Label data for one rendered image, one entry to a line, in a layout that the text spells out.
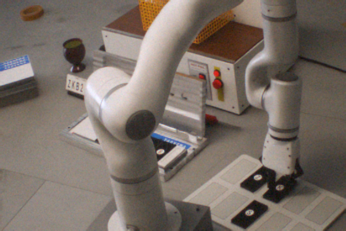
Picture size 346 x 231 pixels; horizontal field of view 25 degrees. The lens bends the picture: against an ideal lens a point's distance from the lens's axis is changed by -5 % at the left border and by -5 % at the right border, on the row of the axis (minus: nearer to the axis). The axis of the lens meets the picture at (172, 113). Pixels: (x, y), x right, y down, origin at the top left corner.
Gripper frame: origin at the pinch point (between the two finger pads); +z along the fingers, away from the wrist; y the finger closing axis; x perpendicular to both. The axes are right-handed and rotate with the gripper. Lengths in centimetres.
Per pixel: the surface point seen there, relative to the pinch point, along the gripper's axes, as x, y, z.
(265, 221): -11.6, 3.9, 5.1
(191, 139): 5.5, -36.6, 0.4
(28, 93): -3, -105, 2
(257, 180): 0.0, -7.5, 1.4
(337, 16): 97, -39, -17
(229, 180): -2.8, -15.4, 3.2
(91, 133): -8, -66, 3
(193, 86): 6.6, -36.9, -16.3
